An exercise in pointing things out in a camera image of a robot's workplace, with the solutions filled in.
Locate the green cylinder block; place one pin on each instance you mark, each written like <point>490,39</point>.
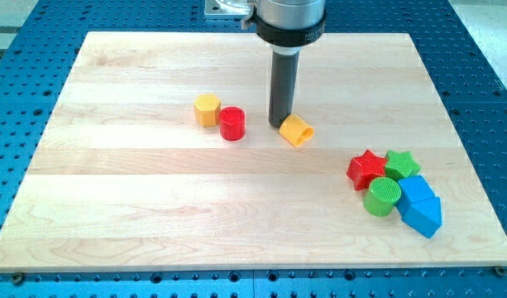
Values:
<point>382,196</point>

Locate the red star block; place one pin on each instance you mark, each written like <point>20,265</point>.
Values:
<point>365,168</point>

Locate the silver metal mounting plate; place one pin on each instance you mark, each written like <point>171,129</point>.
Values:
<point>225,9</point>

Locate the yellow hexagon block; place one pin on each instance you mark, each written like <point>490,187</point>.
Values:
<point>206,109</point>

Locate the red cylinder block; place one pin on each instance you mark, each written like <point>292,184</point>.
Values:
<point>232,123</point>

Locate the green star block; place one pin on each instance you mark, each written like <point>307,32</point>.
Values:
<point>400,165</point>

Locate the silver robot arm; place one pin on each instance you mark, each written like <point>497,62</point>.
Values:
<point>286,25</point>

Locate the blue cube block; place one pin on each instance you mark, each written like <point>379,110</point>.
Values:
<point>413,190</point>

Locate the yellow tipped cylinder block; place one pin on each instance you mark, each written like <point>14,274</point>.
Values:
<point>295,130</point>

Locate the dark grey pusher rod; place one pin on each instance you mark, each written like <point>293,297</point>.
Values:
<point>282,84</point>

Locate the blue triangle block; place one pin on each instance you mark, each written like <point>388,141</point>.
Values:
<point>424,216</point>

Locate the light wooden board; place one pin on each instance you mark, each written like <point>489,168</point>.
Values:
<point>124,177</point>

